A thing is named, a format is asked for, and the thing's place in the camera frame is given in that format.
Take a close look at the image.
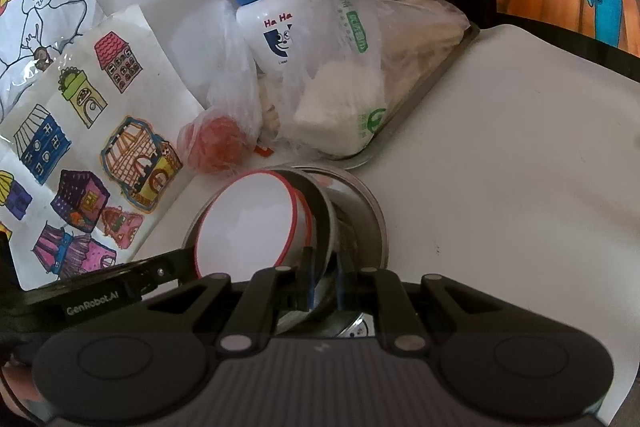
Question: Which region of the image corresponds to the steel plate with sticker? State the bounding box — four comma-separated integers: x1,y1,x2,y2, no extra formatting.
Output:
182,163,391,341

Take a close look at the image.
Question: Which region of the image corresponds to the colourful houses drawing sheet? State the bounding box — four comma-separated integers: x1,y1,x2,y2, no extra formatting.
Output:
1,6,202,289

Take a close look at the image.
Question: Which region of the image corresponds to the line drawing with yellow figure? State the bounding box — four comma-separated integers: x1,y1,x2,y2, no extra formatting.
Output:
1,0,104,117

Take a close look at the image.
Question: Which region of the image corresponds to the red-rimmed white bowl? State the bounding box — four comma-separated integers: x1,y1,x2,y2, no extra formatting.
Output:
288,188,314,262
194,170,301,282

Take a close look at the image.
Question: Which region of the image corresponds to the person's left hand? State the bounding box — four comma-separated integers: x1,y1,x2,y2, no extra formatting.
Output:
1,362,41,426

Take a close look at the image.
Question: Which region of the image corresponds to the white printed table mat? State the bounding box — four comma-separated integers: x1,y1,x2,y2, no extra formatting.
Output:
134,24,640,425

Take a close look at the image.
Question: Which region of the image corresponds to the plastic bag with white block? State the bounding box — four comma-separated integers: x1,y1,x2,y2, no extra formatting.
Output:
227,0,470,158

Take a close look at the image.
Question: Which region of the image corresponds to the red ball in plastic bag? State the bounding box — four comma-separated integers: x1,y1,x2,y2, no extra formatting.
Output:
177,113,255,174

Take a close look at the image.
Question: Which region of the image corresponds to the deep steel bowl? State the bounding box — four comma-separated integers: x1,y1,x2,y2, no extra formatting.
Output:
272,166,340,335

